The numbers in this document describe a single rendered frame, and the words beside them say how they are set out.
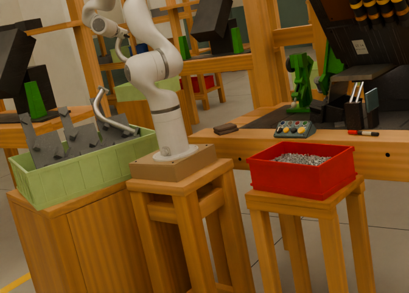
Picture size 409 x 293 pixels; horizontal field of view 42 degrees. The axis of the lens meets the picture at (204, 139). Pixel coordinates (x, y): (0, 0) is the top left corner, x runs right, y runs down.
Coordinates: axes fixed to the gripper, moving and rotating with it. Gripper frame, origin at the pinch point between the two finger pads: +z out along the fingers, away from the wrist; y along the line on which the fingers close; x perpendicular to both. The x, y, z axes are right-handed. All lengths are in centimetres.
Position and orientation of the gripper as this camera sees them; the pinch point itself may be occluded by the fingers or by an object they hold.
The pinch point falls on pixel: (121, 33)
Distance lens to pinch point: 283.2
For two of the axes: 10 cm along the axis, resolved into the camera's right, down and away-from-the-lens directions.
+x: -4.0, 9.1, 1.4
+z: 1.8, -0.7, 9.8
